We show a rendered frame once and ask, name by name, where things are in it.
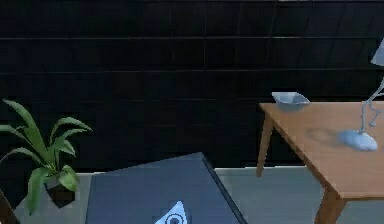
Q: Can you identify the dark brown furniture corner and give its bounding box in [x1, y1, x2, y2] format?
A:
[0, 189, 21, 224]

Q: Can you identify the dark grey laptop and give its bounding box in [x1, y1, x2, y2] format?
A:
[85, 152, 248, 224]

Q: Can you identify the green house plant black pot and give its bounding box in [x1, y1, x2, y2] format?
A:
[0, 99, 94, 216]

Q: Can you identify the pale blue bowl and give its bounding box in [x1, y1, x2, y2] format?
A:
[271, 91, 311, 112]

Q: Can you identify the pale blue table lamp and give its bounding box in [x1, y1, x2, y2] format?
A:
[337, 37, 384, 153]

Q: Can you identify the brown wooden table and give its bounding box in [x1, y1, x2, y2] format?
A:
[255, 101, 384, 224]

